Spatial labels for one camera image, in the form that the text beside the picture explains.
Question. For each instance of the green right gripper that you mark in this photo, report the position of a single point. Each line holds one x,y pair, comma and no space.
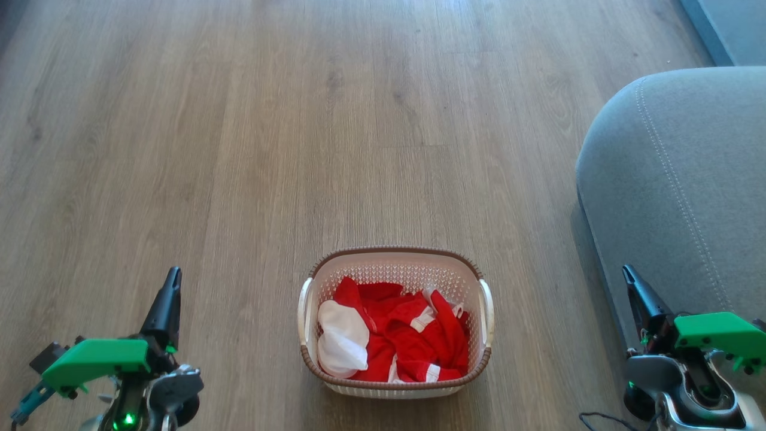
724,335

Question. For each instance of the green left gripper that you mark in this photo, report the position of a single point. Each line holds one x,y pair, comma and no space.
96,358

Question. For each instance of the red garment with white panel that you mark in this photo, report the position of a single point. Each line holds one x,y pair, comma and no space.
342,341

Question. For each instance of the red garment with white stripes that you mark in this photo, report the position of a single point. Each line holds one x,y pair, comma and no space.
443,341

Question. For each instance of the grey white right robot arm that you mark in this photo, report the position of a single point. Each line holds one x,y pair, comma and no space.
652,374

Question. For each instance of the grey fabric sofa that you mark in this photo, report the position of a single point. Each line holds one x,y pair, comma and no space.
676,179

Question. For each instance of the cream laundry basket brown rim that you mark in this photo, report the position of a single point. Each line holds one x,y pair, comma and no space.
395,266

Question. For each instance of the grey blue furniture panel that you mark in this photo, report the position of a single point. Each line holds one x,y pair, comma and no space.
730,27

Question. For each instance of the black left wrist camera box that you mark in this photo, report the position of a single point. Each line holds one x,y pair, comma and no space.
48,356

